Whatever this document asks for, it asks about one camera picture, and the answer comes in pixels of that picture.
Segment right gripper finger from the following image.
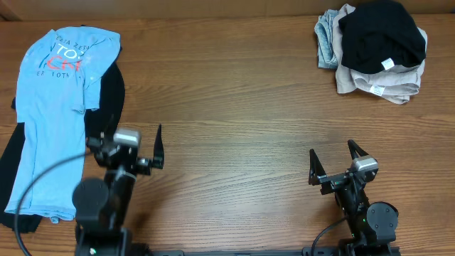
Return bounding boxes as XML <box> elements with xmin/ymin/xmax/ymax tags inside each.
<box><xmin>348</xmin><ymin>139</ymin><xmax>368</xmax><ymax>159</ymax></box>
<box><xmin>309</xmin><ymin>149</ymin><xmax>326</xmax><ymax>186</ymax></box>

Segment black t-shirt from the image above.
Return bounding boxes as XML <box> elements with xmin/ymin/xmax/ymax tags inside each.
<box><xmin>338</xmin><ymin>1</ymin><xmax>426</xmax><ymax>74</ymax></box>

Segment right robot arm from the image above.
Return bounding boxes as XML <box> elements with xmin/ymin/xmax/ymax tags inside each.
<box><xmin>302</xmin><ymin>139</ymin><xmax>401</xmax><ymax>256</ymax></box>

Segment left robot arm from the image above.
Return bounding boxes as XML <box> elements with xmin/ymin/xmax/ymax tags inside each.
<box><xmin>72</xmin><ymin>128</ymin><xmax>165</xmax><ymax>256</ymax></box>

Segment black garment under pile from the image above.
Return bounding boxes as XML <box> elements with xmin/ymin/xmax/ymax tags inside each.
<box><xmin>1</xmin><ymin>56</ymin><xmax>125</xmax><ymax>233</ymax></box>

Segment beige folded pants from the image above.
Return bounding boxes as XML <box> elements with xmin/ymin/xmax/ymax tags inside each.
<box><xmin>332</xmin><ymin>4</ymin><xmax>425</xmax><ymax>105</ymax></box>

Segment grey-blue folded garment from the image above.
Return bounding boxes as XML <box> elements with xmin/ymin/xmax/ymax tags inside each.
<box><xmin>314</xmin><ymin>9</ymin><xmax>339</xmax><ymax>69</ymax></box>

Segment light blue printed t-shirt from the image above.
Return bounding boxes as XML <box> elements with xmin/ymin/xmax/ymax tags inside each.
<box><xmin>5</xmin><ymin>26</ymin><xmax>121</xmax><ymax>223</ymax></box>

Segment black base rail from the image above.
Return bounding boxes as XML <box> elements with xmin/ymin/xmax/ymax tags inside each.
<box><xmin>141</xmin><ymin>245</ymin><xmax>402</xmax><ymax>256</ymax></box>

